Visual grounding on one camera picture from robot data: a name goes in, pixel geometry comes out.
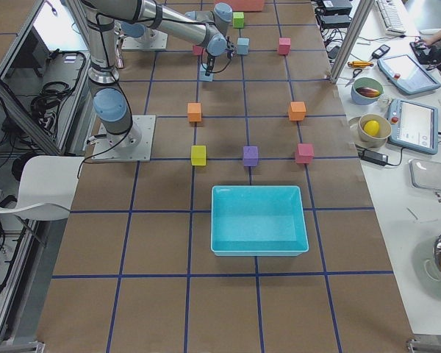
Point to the pink foam block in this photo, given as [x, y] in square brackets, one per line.
[284, 46]
[197, 50]

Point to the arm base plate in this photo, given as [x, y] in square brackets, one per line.
[150, 41]
[136, 146]

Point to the black power adapter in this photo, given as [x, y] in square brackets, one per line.
[373, 157]

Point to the light blue block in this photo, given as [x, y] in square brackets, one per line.
[201, 74]
[242, 46]

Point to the dark red fruit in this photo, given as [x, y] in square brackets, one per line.
[368, 92]

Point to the beige bowl with lemon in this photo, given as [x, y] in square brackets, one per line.
[368, 141]

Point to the teach pendant far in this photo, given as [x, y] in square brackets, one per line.
[407, 74]

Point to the pink foam block near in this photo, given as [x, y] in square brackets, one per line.
[197, 50]

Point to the orange handled tool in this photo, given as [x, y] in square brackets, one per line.
[360, 64]

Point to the yellow foam block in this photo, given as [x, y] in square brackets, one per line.
[198, 155]

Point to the scissors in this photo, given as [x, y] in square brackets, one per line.
[356, 72]

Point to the teach pendant near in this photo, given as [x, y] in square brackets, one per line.
[413, 126]

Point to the orange foam block near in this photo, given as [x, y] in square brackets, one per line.
[194, 112]

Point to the aluminium frame post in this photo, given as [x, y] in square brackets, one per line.
[357, 22]

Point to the orange foam block far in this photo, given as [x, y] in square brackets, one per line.
[297, 111]

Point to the white chair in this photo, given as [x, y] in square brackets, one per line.
[47, 188]

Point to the teach pendant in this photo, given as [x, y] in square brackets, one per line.
[407, 74]
[413, 126]

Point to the purple foam block right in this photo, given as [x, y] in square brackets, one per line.
[250, 156]

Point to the purple foam block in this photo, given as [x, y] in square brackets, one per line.
[250, 156]
[304, 153]

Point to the green bowl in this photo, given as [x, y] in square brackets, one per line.
[365, 82]

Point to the green foam block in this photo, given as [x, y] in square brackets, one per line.
[238, 20]

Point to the yellow lemon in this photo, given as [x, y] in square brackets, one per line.
[371, 128]

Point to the purple foam block left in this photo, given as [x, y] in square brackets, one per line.
[304, 153]

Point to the orange foam block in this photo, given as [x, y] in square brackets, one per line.
[297, 111]
[194, 112]

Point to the white keyboard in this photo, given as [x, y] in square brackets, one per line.
[389, 17]

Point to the pink foam block far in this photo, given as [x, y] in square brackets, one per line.
[284, 46]

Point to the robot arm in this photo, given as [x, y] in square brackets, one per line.
[206, 29]
[109, 101]

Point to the cyan plastic bin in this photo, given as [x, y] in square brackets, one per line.
[262, 220]

